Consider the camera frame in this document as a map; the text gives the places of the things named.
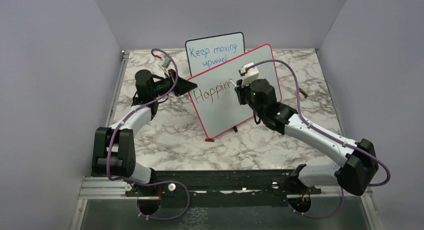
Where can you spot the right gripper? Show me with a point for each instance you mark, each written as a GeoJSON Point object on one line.
{"type": "Point", "coordinates": [239, 89]}

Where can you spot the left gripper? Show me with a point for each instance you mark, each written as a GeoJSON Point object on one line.
{"type": "Point", "coordinates": [182, 85]}

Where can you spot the pink framed whiteboard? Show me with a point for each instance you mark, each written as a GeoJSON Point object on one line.
{"type": "Point", "coordinates": [215, 100]}

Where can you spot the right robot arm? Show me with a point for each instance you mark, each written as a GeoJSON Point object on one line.
{"type": "Point", "coordinates": [354, 164]}

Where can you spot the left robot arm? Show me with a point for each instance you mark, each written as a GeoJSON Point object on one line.
{"type": "Point", "coordinates": [114, 146]}

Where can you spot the black framed whiteboard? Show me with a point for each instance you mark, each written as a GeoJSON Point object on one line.
{"type": "Point", "coordinates": [207, 52]}

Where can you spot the small white eraser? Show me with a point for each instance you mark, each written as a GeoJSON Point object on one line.
{"type": "Point", "coordinates": [303, 93]}

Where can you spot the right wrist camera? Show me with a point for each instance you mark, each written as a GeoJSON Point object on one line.
{"type": "Point", "coordinates": [248, 74]}

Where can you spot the black mounting rail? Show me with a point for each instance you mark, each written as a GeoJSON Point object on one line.
{"type": "Point", "coordinates": [210, 189]}

